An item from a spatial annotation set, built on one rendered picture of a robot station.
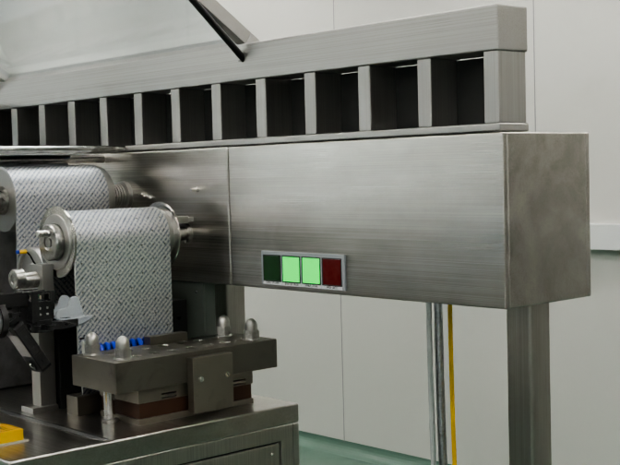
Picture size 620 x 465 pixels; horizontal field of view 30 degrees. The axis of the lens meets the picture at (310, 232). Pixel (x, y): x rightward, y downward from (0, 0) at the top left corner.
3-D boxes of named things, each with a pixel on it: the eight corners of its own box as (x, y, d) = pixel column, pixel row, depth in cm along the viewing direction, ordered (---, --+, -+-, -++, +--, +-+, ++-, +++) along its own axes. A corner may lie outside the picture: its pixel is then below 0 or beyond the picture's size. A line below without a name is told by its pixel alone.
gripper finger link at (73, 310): (98, 294, 235) (57, 298, 228) (99, 323, 235) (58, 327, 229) (90, 293, 237) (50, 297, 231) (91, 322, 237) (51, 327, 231)
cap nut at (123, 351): (110, 359, 224) (109, 336, 223) (125, 356, 226) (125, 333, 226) (120, 361, 221) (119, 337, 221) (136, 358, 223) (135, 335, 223)
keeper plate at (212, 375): (188, 412, 230) (186, 357, 229) (228, 404, 236) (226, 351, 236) (196, 414, 228) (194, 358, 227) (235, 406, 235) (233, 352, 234)
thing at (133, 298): (77, 355, 236) (74, 265, 235) (172, 341, 251) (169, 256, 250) (78, 355, 235) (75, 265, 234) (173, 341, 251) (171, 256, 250)
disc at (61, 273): (40, 276, 244) (37, 206, 244) (41, 276, 245) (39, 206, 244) (76, 280, 233) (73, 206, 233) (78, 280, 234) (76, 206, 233)
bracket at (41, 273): (18, 411, 240) (13, 265, 239) (46, 407, 245) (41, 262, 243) (30, 415, 237) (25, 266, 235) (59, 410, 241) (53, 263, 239)
